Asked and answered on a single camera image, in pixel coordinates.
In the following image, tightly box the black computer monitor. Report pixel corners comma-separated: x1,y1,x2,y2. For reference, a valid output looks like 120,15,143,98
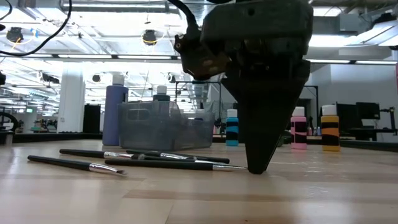
335,103,357,130
356,101,381,121

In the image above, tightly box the white square pillar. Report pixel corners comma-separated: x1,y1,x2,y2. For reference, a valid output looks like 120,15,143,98
57,63,86,134

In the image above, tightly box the large periwinkle paint bottle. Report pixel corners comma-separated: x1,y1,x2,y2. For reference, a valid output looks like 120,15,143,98
102,73,129,146

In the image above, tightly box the small pink black-banded bottle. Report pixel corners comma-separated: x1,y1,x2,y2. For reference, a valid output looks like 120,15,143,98
290,106,308,150

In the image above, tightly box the long linear light bar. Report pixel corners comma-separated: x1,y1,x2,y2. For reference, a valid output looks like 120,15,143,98
0,53,398,65

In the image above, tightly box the black paintbrush with short bristles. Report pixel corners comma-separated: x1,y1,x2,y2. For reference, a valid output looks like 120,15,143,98
58,148,146,161

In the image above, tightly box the black desk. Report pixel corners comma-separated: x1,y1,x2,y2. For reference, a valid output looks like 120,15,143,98
341,126,398,141

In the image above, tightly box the large dark blue paint bottle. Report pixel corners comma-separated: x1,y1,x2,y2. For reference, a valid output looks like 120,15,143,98
152,85,172,103

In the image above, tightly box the right wrist camera black cable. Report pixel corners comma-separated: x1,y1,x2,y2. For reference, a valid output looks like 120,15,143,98
167,0,201,40

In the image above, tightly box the black cabinet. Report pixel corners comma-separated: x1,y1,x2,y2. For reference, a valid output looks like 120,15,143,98
82,103,102,134

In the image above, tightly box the small amber black-banded bottle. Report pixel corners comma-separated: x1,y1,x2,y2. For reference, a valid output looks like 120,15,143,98
320,104,341,152

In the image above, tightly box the translucent grey plastic bin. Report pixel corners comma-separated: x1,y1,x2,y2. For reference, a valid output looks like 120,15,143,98
117,100,216,152

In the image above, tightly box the black paintbrush with round bristles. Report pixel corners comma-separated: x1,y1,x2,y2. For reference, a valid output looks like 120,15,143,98
126,149,200,162

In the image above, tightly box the left wrist camera black cable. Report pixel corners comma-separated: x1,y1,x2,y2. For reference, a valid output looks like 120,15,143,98
0,0,73,57

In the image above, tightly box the round spiral metal duct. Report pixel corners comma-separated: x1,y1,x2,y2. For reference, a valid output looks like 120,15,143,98
186,79,214,108

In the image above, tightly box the wrist camera black cable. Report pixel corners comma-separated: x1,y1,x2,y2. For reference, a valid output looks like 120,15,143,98
0,0,73,57
167,0,201,40

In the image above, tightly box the black gantry frame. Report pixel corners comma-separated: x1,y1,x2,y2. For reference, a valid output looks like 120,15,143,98
303,84,320,125

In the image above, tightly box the small cyan black-banded bottle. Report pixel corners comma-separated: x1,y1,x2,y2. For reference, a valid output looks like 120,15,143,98
225,108,239,147

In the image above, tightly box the black paintbrush with angled tip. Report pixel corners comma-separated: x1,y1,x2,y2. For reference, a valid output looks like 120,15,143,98
27,154,128,176

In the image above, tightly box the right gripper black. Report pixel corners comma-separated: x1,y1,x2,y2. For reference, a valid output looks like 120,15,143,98
201,0,314,174

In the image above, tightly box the rectangular metal duct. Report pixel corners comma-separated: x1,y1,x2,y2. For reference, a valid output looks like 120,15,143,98
312,14,374,37

